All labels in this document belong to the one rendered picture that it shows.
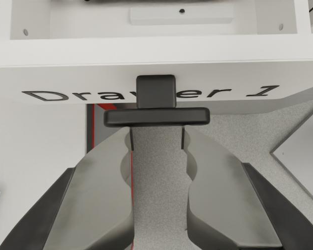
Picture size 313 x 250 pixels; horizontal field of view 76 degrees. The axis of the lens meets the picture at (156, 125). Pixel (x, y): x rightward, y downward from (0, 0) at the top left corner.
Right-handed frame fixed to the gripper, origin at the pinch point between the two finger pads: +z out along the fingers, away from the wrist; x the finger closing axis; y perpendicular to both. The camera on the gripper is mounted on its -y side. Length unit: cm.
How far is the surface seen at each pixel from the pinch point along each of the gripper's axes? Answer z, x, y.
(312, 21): 12.6, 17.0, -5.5
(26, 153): 11.8, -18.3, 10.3
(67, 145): 12.3, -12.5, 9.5
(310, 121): 78, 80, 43
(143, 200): 59, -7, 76
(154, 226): 51, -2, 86
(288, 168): 64, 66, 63
